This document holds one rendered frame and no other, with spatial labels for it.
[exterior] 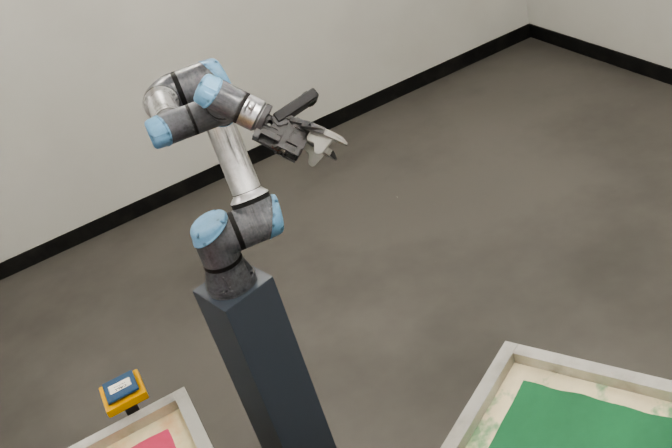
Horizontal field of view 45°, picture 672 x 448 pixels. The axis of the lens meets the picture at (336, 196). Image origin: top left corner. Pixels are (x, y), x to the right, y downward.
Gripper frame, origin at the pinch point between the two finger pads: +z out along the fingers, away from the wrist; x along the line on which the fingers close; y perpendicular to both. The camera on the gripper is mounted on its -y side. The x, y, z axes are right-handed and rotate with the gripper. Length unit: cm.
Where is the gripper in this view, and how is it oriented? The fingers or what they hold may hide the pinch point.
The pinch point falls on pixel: (343, 149)
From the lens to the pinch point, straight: 182.9
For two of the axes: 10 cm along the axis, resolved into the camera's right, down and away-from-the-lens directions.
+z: 8.9, 4.5, 0.6
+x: 1.6, -1.8, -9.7
